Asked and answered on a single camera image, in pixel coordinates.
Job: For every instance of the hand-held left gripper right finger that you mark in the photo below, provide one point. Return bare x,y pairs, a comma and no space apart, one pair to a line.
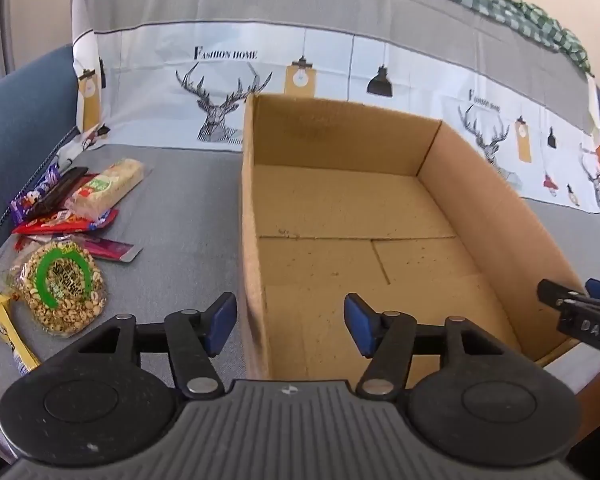
360,325

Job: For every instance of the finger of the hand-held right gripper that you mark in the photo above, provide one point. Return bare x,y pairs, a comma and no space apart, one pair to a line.
555,292

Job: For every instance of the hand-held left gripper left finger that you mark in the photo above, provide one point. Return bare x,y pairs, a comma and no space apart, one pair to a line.
220,320

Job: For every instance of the brown cardboard box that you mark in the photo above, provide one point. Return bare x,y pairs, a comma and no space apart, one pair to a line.
355,200

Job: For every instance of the magenta snack stick packet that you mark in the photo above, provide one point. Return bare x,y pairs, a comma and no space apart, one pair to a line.
110,249

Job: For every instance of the round peanut brittle packet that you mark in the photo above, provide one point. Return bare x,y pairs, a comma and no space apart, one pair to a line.
60,285

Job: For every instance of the white rice cracker packet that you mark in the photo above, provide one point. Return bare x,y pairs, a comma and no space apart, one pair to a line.
107,185

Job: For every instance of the large red snack packet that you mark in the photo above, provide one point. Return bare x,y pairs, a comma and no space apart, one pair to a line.
55,222

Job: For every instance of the black snack packet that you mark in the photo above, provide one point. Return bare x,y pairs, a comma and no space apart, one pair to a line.
57,192

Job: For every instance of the yellow candy packet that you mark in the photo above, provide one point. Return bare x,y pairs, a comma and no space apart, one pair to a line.
5,330

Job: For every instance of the purple snack packet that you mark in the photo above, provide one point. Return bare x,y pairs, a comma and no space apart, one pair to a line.
37,187

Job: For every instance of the grey deer printed sofa cover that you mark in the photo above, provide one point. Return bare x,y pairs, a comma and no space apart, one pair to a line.
180,200

